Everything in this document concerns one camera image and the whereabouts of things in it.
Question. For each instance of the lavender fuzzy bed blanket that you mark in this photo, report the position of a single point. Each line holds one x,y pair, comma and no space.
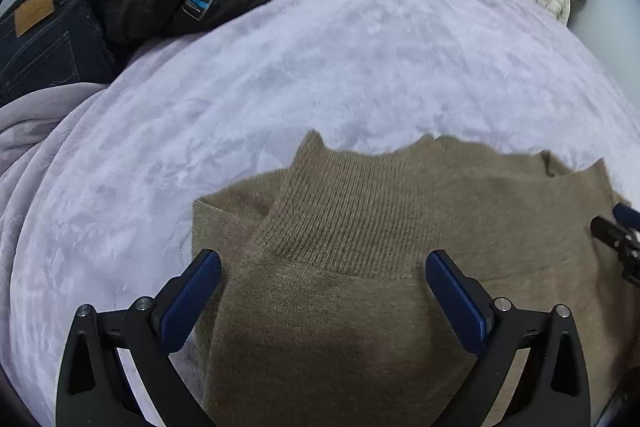
97,196

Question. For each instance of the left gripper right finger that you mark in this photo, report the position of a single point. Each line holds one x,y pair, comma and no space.
553,388

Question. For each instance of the brown knit sweater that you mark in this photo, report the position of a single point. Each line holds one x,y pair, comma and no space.
324,317

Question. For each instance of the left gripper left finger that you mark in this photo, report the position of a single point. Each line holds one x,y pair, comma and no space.
93,389

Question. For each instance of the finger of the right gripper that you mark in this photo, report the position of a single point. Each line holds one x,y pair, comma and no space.
626,216
608,232

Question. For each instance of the dark blue jeans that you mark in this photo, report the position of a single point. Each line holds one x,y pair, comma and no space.
49,43

